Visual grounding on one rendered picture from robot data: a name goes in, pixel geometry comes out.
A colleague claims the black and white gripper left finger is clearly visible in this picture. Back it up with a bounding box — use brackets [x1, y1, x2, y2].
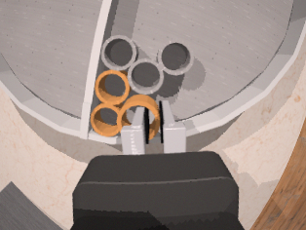
[121, 105, 150, 155]

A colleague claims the grey metal ring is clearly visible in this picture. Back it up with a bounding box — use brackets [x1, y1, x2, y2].
[157, 39, 194, 75]
[100, 35, 138, 71]
[127, 58, 164, 95]

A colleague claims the bronze bushing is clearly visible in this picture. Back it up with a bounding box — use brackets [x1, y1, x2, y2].
[91, 102, 124, 136]
[95, 69, 132, 105]
[117, 95, 160, 140]

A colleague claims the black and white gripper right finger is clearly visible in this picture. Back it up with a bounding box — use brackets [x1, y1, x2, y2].
[159, 100, 186, 153]

